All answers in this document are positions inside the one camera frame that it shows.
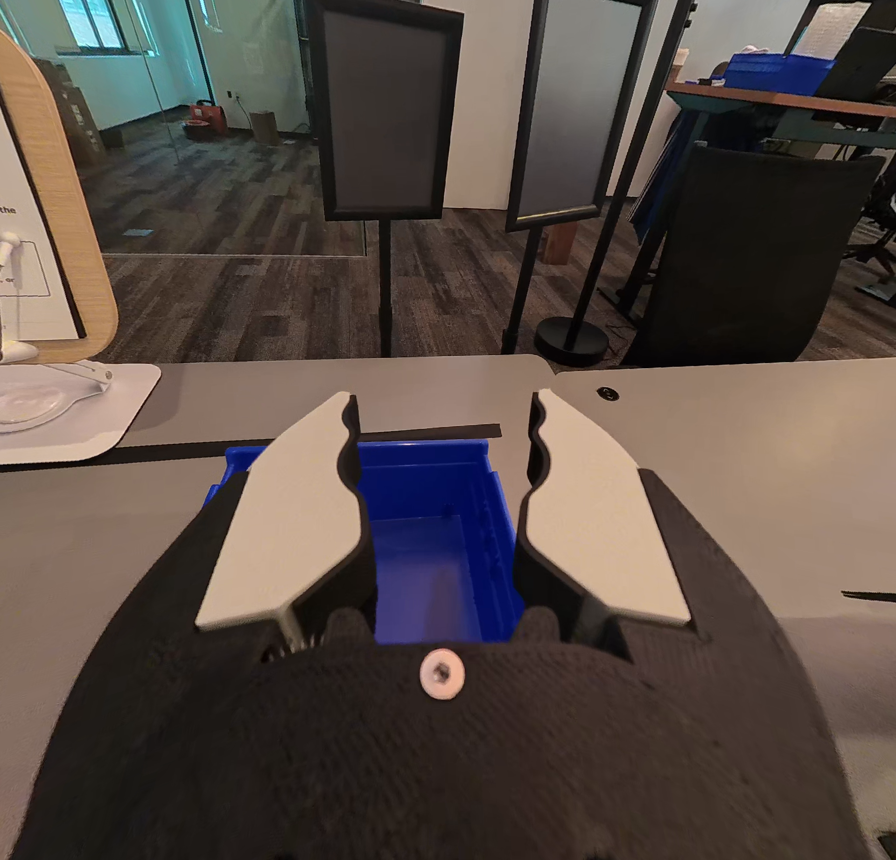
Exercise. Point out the instruction sheet board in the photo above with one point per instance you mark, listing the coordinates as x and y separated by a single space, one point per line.
35 314

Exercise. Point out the red floor fan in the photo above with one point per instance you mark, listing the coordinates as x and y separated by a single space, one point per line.
201 119

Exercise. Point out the small brown box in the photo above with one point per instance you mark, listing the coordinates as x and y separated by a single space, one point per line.
264 128

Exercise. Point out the black framed sign stand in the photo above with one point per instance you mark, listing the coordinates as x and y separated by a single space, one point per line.
385 118
581 104

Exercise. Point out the black office chair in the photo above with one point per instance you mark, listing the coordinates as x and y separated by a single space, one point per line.
756 258

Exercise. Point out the black strip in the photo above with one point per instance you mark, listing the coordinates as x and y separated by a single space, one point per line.
434 431

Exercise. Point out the wood-topped desk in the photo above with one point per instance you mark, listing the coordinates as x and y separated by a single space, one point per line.
742 97

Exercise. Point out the blue hanging cloth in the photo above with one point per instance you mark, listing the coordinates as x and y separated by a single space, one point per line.
658 195

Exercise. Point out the stack of cardboard boxes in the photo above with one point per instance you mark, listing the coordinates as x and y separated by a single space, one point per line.
73 114

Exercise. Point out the distant blue bin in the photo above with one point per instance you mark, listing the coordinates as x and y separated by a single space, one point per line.
770 76

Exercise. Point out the white document stand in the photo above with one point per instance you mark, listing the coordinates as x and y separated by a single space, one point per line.
70 244

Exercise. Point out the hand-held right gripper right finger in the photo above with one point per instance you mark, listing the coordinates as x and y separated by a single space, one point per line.
595 524

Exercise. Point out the wooden post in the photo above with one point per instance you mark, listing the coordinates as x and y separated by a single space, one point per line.
558 242

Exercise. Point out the blue plastic bin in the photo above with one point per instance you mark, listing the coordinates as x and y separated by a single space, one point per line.
427 482

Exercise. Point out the black pole with round base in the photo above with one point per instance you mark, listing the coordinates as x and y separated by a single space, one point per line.
570 338

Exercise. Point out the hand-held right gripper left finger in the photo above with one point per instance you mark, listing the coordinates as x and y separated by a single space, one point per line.
287 524

